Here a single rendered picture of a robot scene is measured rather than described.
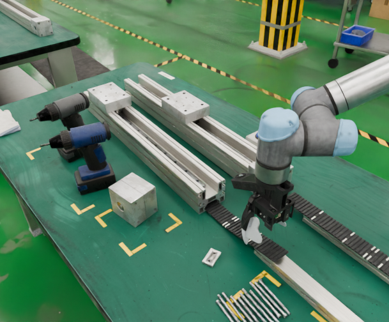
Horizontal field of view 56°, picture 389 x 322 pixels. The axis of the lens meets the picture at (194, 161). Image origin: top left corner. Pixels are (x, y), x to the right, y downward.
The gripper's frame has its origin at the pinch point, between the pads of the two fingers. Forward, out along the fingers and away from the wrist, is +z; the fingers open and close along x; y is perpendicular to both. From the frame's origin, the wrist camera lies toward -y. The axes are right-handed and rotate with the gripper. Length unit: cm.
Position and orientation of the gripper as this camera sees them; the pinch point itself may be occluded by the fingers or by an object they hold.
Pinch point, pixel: (257, 231)
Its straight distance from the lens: 98.3
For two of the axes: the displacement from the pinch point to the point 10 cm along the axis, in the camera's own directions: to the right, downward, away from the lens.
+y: 6.0, 4.8, -6.5
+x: 8.0, -3.7, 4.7
